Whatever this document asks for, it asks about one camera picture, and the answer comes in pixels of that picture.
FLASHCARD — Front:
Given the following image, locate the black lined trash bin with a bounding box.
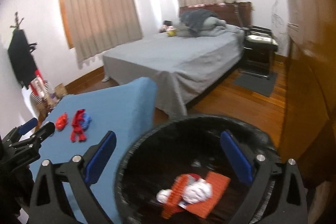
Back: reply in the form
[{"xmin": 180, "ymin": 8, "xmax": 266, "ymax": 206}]
[{"xmin": 114, "ymin": 114, "xmax": 280, "ymax": 223}]

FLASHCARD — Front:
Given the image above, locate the brown wooden wardrobe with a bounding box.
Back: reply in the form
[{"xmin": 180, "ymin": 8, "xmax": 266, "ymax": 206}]
[{"xmin": 279, "ymin": 0, "xmax": 335, "ymax": 184}]

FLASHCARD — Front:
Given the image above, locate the grey sheeted bed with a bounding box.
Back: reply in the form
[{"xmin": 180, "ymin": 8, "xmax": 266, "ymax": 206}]
[{"xmin": 102, "ymin": 24, "xmax": 244, "ymax": 117}]

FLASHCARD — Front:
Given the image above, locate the yellow plush toy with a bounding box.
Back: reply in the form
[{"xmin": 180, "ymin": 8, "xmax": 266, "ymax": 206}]
[{"xmin": 166, "ymin": 26, "xmax": 177, "ymax": 37}]

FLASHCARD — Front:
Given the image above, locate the blue plastic bag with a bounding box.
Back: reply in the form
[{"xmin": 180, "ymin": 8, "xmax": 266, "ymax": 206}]
[{"xmin": 79, "ymin": 113, "xmax": 92, "ymax": 131}]

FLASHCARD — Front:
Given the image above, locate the dark grey folded clothing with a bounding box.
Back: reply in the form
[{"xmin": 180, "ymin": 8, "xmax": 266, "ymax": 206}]
[{"xmin": 179, "ymin": 9, "xmax": 219, "ymax": 32}]

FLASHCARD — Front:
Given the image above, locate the wooden coat rack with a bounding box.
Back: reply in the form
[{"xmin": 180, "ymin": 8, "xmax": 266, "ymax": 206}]
[{"xmin": 7, "ymin": 12, "xmax": 55, "ymax": 115}]

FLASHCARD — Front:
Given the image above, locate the orange ribbed packaging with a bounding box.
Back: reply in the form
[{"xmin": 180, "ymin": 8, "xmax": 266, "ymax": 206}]
[{"xmin": 159, "ymin": 171, "xmax": 231, "ymax": 219}]

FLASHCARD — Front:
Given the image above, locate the black bag beside pillows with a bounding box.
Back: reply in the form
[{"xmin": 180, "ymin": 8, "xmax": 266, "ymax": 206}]
[{"xmin": 163, "ymin": 20, "xmax": 172, "ymax": 27}]

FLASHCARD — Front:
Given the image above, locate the dark grey floor mat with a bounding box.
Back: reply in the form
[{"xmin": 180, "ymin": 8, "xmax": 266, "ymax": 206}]
[{"xmin": 234, "ymin": 72, "xmax": 278, "ymax": 97}]

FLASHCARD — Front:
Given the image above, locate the checkered tote bag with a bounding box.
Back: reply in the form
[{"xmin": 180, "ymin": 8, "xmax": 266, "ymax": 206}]
[{"xmin": 29, "ymin": 80, "xmax": 50, "ymax": 104}]

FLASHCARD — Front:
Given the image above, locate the red hanging garment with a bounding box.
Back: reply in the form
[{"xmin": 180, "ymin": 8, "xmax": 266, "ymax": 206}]
[{"xmin": 30, "ymin": 69, "xmax": 46, "ymax": 98}]

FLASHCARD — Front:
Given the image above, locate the white paper wad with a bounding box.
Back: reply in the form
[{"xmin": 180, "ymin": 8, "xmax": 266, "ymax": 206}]
[{"xmin": 156, "ymin": 178, "xmax": 213, "ymax": 205}]

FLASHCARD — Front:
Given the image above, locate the beige left window curtain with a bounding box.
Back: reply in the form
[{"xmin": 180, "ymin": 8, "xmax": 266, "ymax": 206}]
[{"xmin": 64, "ymin": 0, "xmax": 143, "ymax": 63}]

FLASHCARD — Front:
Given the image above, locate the dark wooden headboard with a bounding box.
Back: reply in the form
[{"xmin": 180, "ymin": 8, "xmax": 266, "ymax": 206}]
[{"xmin": 179, "ymin": 2, "xmax": 252, "ymax": 27}]

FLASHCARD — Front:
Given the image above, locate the grey pillows and duvet pile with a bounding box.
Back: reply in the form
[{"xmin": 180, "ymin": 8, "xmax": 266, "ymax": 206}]
[{"xmin": 173, "ymin": 17, "xmax": 244, "ymax": 37}]

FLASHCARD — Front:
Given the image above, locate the black hanging coat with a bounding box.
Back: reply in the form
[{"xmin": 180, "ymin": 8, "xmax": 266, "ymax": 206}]
[{"xmin": 7, "ymin": 30, "xmax": 38, "ymax": 89}]

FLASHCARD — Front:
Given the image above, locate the red cloth garment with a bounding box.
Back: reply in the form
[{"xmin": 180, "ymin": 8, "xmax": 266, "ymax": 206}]
[{"xmin": 70, "ymin": 109, "xmax": 87, "ymax": 143}]

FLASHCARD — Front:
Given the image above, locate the brown paper bag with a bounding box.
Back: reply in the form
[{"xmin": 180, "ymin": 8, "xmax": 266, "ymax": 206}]
[{"xmin": 54, "ymin": 83, "xmax": 68, "ymax": 99}]

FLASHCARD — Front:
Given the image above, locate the red plastic bag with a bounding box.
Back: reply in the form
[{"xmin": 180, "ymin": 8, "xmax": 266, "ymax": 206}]
[{"xmin": 55, "ymin": 113, "xmax": 68, "ymax": 131}]

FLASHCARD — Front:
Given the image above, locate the black metal frame chair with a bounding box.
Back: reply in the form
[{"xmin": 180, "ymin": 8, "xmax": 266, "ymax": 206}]
[{"xmin": 234, "ymin": 3, "xmax": 278, "ymax": 79}]

